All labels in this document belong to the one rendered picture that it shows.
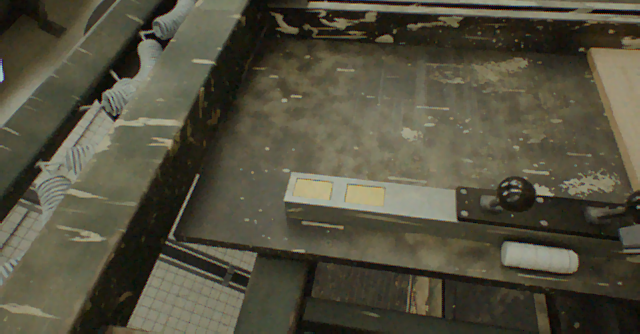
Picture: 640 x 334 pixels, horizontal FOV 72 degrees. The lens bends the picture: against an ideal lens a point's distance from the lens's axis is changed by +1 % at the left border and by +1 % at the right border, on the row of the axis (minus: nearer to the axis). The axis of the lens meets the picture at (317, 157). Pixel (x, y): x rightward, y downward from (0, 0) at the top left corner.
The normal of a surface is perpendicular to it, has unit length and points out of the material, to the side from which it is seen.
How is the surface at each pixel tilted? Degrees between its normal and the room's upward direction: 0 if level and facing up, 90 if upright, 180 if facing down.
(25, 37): 90
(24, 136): 90
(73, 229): 58
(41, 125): 90
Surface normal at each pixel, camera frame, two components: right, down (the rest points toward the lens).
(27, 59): 0.47, -0.43
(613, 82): -0.05, -0.66
